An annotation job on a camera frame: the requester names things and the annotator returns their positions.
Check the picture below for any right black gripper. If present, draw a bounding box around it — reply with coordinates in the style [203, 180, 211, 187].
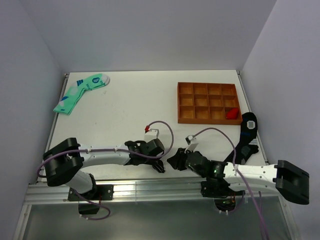
[166, 146, 207, 178]

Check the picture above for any black white striped sock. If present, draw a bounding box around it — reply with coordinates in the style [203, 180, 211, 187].
[151, 159, 165, 174]

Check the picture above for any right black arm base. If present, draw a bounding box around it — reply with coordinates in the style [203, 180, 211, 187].
[200, 180, 245, 212]

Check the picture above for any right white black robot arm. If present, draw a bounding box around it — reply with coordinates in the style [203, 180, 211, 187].
[167, 148, 310, 205]

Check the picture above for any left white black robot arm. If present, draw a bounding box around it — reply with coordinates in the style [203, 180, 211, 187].
[43, 137, 167, 200]

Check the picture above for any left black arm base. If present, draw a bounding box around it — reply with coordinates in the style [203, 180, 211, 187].
[67, 184, 114, 217]

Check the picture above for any orange compartment tray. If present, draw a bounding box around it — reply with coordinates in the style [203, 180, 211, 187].
[177, 82, 243, 125]

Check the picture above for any rolled red sock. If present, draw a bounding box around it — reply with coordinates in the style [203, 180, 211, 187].
[225, 108, 239, 120]

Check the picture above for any dark blue sock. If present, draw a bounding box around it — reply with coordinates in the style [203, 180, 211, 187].
[234, 112, 259, 165]

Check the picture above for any green blue patterned sock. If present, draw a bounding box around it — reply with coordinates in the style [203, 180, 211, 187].
[53, 73, 110, 115]

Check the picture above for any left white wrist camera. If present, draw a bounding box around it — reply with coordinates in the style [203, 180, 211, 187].
[143, 125, 160, 143]

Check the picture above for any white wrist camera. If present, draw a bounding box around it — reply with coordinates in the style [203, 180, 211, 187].
[143, 125, 160, 143]
[184, 135, 199, 153]

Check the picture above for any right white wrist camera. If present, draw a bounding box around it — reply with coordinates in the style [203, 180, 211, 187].
[184, 135, 199, 153]

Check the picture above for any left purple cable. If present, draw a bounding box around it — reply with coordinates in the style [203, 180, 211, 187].
[36, 120, 175, 221]

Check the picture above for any aluminium front rail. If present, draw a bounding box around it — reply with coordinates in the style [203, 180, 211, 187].
[23, 174, 287, 207]

